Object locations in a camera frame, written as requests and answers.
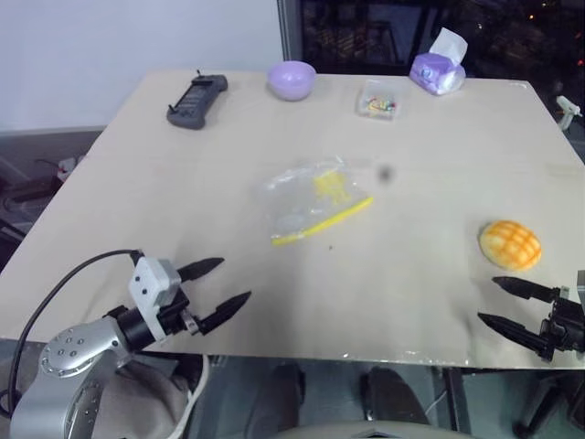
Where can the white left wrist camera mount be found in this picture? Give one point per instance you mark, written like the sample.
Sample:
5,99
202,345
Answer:
148,280

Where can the beige cloth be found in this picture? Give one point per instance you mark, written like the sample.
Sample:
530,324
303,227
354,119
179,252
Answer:
141,402

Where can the black table leg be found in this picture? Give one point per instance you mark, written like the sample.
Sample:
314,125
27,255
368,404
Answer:
457,402

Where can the purple tissue pack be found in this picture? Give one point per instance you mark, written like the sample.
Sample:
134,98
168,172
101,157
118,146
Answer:
436,71

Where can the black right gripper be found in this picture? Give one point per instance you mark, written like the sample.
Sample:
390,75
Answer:
566,327

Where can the clear yellow-zip plastic bag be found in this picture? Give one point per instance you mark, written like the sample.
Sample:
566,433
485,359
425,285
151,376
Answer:
301,201

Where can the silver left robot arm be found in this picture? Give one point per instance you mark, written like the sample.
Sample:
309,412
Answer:
68,354

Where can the clear box of coloured pins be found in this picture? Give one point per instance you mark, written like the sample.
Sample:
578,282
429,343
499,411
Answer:
381,100

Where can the purple plastic bowl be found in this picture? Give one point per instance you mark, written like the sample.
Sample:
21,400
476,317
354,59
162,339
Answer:
291,81

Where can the grey chair seat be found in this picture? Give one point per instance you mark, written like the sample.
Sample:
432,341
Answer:
365,432

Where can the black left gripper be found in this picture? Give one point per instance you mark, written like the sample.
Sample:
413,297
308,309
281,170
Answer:
176,315

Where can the white glue gun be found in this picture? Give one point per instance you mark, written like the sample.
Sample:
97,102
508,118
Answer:
568,109

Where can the black chair base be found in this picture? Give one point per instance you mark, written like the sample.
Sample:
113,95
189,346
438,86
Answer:
548,407

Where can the grey window frame post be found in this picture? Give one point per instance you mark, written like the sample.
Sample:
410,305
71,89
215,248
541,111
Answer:
288,32

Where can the dark grey remote controller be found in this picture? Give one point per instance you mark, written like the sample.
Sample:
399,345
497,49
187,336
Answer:
196,98

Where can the white power adapter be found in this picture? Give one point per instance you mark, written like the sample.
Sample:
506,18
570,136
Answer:
68,167

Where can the golden melon bread bun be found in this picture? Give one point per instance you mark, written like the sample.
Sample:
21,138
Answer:
509,244

